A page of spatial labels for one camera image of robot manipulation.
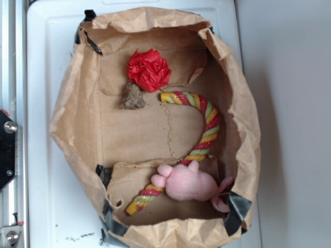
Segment brown rock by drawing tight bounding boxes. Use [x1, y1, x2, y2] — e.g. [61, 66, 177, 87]
[119, 82, 146, 110]

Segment brown paper bag box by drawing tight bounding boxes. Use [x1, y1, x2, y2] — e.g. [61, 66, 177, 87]
[50, 7, 261, 247]

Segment red crumpled paper ball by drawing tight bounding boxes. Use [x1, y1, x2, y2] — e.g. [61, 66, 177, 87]
[127, 49, 172, 92]

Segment pink plush toy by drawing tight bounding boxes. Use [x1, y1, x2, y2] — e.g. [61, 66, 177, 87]
[151, 160, 234, 213]

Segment red yellow green rope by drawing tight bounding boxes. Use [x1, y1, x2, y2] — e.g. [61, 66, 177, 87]
[125, 91, 221, 217]

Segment black metal bracket plate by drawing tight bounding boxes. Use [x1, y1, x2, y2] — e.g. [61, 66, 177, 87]
[0, 111, 17, 191]

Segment aluminium frame rail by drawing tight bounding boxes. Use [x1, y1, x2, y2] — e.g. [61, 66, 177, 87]
[1, 1, 29, 247]

